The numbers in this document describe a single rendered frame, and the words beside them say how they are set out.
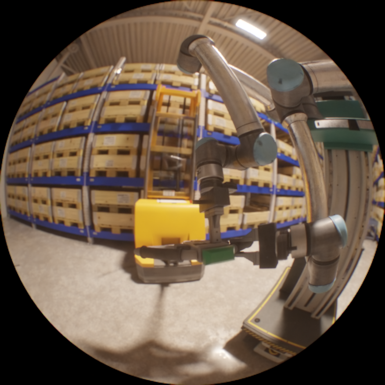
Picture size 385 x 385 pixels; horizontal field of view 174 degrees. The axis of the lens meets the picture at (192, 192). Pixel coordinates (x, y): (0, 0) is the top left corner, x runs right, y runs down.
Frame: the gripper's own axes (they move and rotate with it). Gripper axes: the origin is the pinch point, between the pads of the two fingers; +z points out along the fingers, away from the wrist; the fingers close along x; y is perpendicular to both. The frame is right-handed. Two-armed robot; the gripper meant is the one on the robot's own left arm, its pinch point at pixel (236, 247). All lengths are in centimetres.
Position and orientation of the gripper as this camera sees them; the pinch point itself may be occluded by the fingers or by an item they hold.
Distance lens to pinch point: 43.2
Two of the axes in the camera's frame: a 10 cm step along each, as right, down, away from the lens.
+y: 7.1, 1.8, 6.8
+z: -7.0, 2.4, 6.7
